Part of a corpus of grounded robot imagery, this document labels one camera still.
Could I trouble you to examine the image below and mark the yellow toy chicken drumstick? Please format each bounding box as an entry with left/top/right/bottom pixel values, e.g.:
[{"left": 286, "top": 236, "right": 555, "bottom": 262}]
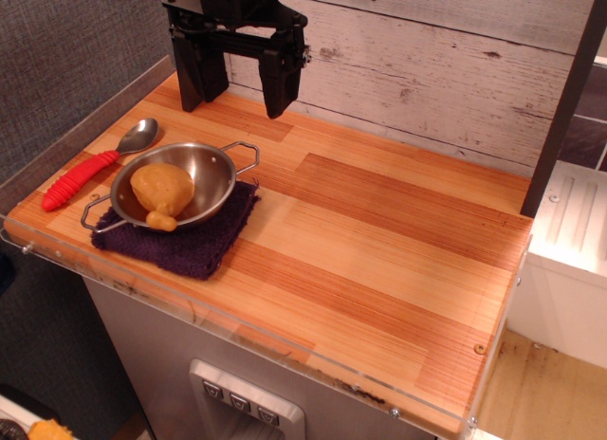
[{"left": 130, "top": 163, "right": 194, "bottom": 231}]

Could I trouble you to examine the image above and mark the dark right shelf post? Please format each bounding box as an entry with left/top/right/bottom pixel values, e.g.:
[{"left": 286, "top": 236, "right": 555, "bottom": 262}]
[{"left": 520, "top": 0, "right": 606, "bottom": 218}]

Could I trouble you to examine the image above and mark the clear acrylic table edge guard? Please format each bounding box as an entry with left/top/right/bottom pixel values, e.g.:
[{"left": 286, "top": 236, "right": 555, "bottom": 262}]
[{"left": 1, "top": 63, "right": 531, "bottom": 439}]

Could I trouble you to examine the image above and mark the orange object bottom left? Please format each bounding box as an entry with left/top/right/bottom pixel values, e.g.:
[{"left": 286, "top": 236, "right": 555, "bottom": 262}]
[{"left": 28, "top": 419, "right": 75, "bottom": 440}]

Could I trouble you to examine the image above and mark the dark purple cloth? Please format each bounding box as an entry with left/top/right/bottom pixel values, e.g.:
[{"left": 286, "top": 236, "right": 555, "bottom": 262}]
[{"left": 91, "top": 181, "right": 260, "bottom": 281}]

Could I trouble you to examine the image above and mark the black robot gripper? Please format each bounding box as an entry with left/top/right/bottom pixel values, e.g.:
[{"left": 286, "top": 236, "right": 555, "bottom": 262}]
[{"left": 163, "top": 0, "right": 309, "bottom": 119}]

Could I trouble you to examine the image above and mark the red handled metal spoon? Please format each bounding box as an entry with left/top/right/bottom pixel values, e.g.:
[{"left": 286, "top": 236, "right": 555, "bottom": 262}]
[{"left": 42, "top": 118, "right": 159, "bottom": 211}]

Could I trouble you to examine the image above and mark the stainless steel bowl with handles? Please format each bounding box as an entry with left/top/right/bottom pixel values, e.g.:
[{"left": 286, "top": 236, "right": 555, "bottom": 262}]
[{"left": 81, "top": 141, "right": 260, "bottom": 234}]

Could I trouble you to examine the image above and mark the grey toy fridge cabinet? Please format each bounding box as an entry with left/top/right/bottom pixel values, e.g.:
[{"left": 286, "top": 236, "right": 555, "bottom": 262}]
[{"left": 85, "top": 281, "right": 430, "bottom": 439}]

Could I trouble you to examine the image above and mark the white toy sink unit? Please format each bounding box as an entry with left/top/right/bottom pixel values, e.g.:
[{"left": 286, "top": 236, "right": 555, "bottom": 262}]
[{"left": 506, "top": 162, "right": 606, "bottom": 367}]

